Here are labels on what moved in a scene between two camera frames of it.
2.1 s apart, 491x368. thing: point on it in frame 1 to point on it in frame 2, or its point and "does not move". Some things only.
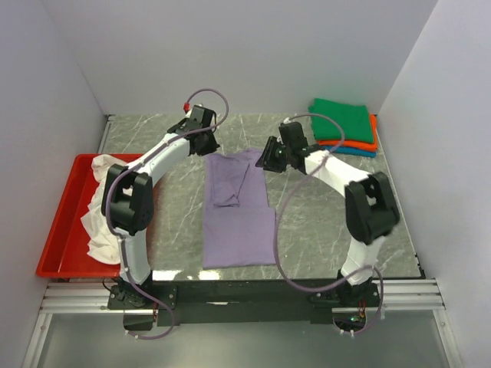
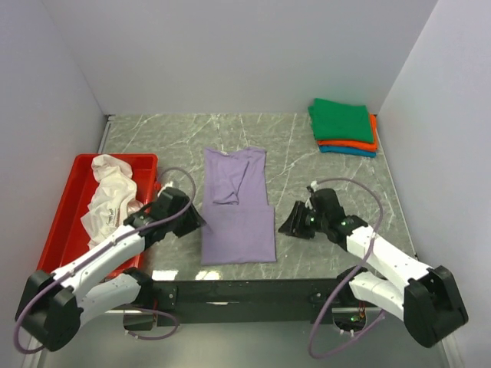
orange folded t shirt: x=356 y=145 does not move
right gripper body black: x=275 y=155 to x=304 y=221
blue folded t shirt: x=366 y=152 does not move
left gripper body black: x=209 y=144 to x=185 y=221
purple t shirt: x=239 y=227 does not move
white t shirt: x=103 y=241 does not move
